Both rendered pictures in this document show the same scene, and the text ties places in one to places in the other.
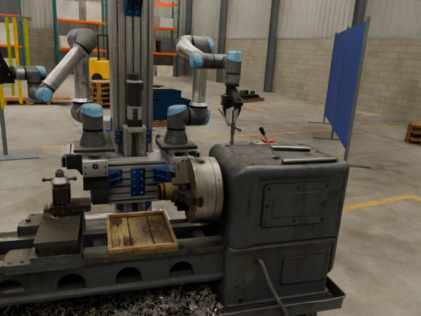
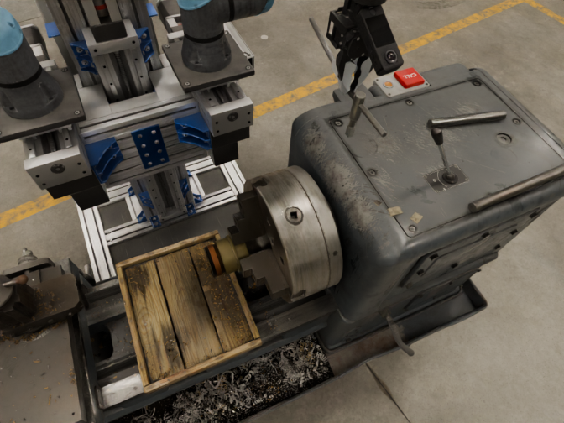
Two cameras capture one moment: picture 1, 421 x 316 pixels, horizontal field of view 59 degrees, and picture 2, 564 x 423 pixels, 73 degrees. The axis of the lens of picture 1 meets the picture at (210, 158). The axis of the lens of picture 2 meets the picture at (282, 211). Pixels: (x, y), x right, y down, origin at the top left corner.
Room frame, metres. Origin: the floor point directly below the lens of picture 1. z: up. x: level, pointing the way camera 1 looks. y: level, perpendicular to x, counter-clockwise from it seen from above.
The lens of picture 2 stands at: (1.23, 0.15, 1.91)
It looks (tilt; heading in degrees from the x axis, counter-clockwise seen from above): 57 degrees down; 349
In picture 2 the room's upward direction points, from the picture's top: 6 degrees clockwise
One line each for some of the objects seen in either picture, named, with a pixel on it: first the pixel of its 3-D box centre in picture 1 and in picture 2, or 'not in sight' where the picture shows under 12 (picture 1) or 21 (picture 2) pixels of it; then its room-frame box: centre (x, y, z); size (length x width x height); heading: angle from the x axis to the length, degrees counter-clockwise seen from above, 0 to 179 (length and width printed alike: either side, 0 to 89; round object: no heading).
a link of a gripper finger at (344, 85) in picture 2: (225, 116); (340, 71); (1.87, -0.07, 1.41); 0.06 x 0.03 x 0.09; 19
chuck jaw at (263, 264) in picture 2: (187, 197); (270, 277); (1.57, 0.09, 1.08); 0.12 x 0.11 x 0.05; 17
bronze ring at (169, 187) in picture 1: (168, 191); (227, 255); (1.64, 0.19, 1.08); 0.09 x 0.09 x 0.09; 17
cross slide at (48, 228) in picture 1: (60, 223); (34, 343); (1.51, 0.66, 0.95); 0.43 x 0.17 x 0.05; 17
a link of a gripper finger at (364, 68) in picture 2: (233, 116); (356, 67); (1.88, -0.10, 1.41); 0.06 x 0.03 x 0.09; 19
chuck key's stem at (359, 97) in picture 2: (232, 133); (354, 116); (1.82, -0.10, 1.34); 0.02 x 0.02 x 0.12
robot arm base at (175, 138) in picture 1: (176, 134); (205, 42); (2.28, 0.22, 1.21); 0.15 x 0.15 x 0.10
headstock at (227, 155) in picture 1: (272, 188); (412, 186); (1.82, -0.33, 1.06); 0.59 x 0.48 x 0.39; 107
